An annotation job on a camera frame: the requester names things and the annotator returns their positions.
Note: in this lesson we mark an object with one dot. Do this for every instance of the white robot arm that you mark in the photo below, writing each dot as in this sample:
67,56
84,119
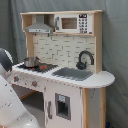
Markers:
13,114

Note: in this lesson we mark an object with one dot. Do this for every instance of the wooden toy kitchen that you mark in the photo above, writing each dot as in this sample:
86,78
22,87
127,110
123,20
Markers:
87,97

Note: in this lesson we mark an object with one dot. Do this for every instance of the grey sink basin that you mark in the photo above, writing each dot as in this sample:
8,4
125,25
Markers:
73,74

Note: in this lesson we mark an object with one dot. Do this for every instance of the black faucet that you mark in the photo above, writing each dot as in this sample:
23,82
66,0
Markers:
82,63

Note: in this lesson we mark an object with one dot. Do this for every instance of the black stovetop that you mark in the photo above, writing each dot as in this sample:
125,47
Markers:
41,67

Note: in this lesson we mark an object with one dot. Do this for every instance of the right red stove knob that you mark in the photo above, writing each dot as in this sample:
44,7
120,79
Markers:
34,83

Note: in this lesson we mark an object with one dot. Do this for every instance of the red stove knob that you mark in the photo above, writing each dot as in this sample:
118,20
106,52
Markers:
16,79
34,83

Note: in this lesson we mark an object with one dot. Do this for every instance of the silver cooking pot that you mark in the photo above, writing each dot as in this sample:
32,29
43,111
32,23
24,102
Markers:
31,61

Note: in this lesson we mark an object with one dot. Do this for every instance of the grey ice dispenser panel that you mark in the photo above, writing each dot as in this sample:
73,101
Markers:
63,108

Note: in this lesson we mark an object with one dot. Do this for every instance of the toy microwave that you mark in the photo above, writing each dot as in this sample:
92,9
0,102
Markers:
74,23

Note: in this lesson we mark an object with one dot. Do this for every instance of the grey range hood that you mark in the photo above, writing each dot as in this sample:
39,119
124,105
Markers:
39,26

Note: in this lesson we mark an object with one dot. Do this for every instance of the left red stove knob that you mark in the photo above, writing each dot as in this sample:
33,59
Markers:
16,79

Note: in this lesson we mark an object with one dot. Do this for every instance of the grey cabinet door handle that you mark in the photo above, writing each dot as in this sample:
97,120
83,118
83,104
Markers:
49,110

